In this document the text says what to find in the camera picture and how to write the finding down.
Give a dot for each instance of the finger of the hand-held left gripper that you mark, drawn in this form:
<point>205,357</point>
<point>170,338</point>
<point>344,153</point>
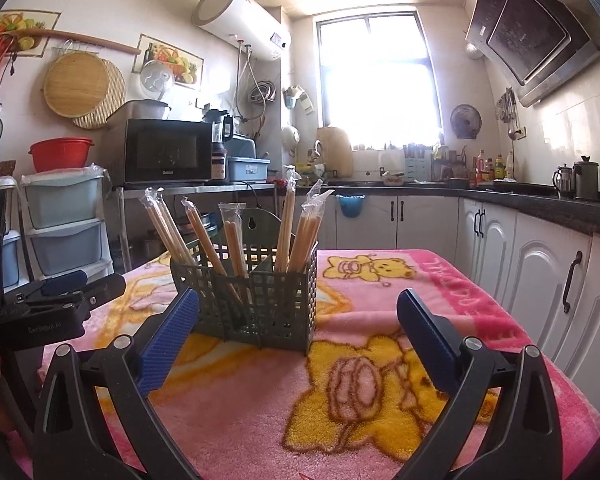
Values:
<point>65,281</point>
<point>105,287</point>

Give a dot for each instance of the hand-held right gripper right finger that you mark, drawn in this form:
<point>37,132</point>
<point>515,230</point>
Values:
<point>425,340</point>

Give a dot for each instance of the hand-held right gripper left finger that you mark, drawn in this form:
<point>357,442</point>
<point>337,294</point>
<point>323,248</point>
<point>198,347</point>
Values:
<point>167,345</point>

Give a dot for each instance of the green plastic utensil basket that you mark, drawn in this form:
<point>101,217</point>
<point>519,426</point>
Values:
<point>280,305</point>

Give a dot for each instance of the wooden chopsticks group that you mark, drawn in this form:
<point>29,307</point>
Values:
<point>285,230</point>

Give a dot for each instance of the hanging dark utensils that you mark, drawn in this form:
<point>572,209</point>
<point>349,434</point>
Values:
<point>506,110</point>

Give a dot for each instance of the light blue drawer cabinet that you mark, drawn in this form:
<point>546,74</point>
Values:
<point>65,225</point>
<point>11,260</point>

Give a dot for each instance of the small steel pot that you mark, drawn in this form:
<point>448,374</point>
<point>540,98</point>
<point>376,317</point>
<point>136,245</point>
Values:
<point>152,246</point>

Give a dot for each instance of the pink bear printed blanket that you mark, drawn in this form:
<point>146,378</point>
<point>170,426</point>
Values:
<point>260,425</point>

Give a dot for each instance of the red plastic basin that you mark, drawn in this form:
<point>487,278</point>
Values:
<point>60,155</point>

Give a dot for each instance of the stainless steel shelf table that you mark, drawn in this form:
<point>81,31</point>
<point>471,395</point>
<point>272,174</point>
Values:
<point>190,189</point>

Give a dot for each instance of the white kitchen base cabinets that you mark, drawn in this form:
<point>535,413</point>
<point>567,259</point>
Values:
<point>540,270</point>

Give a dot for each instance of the black microwave oven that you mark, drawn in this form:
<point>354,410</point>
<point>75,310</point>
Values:
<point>160,152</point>

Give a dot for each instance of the blue hanging bin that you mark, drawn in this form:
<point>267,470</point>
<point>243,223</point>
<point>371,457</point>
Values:
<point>351,206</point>

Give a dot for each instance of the patterned ceramic bowl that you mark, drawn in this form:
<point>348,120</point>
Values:
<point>393,180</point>

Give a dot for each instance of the dark metal spice rack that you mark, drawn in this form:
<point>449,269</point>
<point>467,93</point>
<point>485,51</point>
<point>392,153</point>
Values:
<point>450,165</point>

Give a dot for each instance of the black cooktop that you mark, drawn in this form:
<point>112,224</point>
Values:
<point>517,187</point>

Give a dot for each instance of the black stone countertop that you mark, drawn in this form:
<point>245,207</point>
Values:
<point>555,212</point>

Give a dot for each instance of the round woven straw mat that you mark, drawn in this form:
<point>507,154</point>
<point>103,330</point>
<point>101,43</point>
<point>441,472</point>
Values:
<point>115,105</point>

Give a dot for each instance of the grey blue dish tub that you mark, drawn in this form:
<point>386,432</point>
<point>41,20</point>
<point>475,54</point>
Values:
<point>247,170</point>

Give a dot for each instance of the row of condiment bottles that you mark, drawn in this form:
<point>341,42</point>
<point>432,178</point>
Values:
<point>495,167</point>

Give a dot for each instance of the black blender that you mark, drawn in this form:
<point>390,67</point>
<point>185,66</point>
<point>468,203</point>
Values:
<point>217,130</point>

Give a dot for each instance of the round bamboo board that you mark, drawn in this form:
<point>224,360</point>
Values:
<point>75,85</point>

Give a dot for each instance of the grey blue box appliance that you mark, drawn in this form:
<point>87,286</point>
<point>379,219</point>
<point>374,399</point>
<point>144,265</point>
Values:
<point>243,146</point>

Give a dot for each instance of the beige cutting board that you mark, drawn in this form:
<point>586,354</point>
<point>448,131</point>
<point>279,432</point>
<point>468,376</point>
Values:
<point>336,152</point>

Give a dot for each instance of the glass french press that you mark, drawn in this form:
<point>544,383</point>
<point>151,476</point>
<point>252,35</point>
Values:
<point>563,182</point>

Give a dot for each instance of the glass pot lid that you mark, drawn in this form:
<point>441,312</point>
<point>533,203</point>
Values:
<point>156,81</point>

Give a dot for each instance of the dark lidded pot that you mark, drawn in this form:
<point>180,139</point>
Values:
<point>586,180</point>

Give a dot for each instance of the white hanging colander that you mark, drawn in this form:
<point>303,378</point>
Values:
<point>291,139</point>

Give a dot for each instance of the long wooden rolling pin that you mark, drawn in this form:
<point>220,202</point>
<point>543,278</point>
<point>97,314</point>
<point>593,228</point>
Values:
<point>95,42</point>

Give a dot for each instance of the kitchen window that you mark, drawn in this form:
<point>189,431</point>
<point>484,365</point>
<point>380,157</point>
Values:
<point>375,85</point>

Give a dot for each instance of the white cylindrical water heater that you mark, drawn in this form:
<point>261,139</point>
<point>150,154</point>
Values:
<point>240,20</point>

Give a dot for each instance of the black glass range hood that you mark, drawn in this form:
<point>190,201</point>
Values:
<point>530,35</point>

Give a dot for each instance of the round grey wall fan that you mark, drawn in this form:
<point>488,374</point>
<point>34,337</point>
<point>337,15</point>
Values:
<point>466,121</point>

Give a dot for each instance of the white wall outlet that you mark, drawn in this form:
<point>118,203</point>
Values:
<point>520,133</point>

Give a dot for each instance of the fruit print wall tile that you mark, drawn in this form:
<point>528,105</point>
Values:
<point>25,20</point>
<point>180,60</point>

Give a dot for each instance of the wall mounted utensil holder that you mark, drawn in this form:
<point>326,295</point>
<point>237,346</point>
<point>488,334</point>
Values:
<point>295,99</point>

